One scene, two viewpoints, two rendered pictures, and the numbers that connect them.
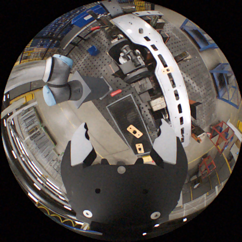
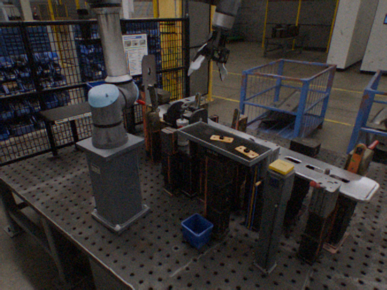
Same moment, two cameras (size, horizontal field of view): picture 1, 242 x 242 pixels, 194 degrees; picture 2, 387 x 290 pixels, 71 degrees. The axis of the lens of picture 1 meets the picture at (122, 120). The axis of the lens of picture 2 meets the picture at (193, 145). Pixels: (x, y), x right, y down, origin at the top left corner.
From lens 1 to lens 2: 1.16 m
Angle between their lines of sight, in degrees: 92
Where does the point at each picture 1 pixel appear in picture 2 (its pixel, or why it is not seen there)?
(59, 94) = (120, 102)
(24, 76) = (122, 51)
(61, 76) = (130, 94)
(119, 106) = (192, 129)
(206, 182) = not seen: outside the picture
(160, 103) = not seen: hidden behind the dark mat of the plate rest
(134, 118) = (213, 131)
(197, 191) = not seen: outside the picture
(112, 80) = (147, 199)
